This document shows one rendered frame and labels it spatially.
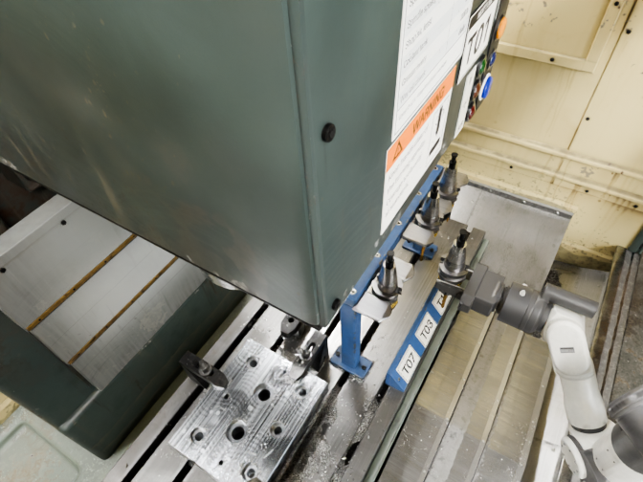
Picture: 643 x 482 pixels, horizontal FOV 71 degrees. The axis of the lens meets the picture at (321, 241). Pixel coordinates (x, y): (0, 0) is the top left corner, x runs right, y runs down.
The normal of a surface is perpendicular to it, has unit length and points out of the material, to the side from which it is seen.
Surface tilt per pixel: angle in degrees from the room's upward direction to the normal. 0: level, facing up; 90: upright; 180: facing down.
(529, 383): 8
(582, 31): 90
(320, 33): 90
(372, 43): 90
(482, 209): 24
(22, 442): 0
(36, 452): 0
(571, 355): 61
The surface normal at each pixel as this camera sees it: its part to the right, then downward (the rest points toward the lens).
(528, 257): -0.25, -0.32
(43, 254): 0.85, 0.37
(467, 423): 0.02, -0.73
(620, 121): -0.52, 0.67
